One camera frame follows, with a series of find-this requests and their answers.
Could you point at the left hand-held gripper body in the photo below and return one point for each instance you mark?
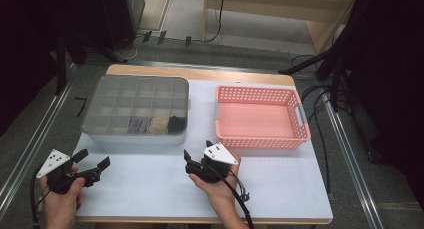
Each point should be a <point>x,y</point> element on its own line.
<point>58,179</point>

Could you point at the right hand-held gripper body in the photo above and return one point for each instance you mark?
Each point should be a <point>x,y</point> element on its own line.
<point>213,165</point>

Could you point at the black sock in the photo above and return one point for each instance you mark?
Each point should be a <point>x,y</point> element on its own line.
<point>180,121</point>
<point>175,125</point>

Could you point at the white divided storage box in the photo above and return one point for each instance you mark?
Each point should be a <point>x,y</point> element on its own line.
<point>133,139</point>

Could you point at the pink perforated plastic basket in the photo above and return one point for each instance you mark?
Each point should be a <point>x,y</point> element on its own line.
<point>240,94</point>

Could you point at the silver metal tray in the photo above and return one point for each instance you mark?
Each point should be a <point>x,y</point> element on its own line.
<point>133,99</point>

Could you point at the person's right hand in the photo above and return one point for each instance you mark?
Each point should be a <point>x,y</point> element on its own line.
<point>216,189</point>

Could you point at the person's left hand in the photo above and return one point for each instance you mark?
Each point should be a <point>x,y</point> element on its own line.
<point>63,209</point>

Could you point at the wooden table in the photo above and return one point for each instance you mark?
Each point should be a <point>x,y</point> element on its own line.
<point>200,73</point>

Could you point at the black tripod stand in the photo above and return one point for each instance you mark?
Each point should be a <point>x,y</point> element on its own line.
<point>61,65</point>
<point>306,63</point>

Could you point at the dark curtain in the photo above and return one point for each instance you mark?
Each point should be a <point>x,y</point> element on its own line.
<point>393,89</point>
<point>20,39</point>

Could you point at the black cabinet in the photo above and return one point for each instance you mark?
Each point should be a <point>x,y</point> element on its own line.
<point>123,15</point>

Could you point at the wooden shelf unit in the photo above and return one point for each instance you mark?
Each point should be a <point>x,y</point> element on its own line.
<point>266,5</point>

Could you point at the metal floor rail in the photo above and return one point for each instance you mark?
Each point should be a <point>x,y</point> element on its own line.
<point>352,162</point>
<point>31,149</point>
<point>206,66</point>

